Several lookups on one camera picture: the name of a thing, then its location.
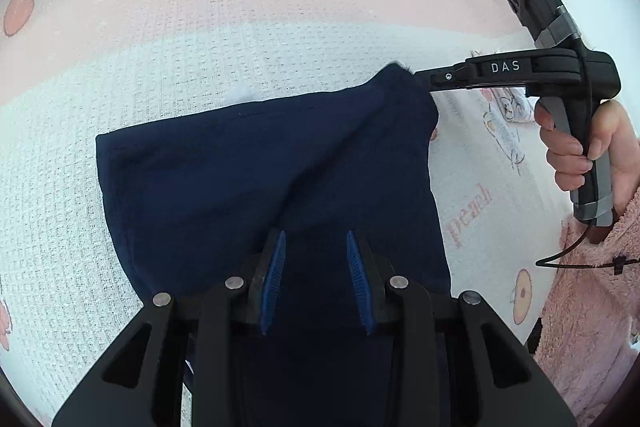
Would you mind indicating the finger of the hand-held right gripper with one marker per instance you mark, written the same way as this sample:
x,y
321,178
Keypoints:
x,y
440,77

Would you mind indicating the navy shorts with white stripes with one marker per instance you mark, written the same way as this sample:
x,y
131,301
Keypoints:
x,y
225,157

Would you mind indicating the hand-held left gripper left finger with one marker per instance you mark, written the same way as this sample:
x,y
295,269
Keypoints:
x,y
272,277

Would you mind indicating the person's right hand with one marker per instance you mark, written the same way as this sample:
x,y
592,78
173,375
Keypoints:
x,y
625,157

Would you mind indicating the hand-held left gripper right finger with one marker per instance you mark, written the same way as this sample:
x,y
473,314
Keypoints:
x,y
360,277

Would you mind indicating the pink cream cat printed blanket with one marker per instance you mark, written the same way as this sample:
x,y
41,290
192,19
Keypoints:
x,y
150,57

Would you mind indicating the white folded printed garment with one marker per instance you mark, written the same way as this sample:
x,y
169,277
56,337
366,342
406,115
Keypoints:
x,y
510,107

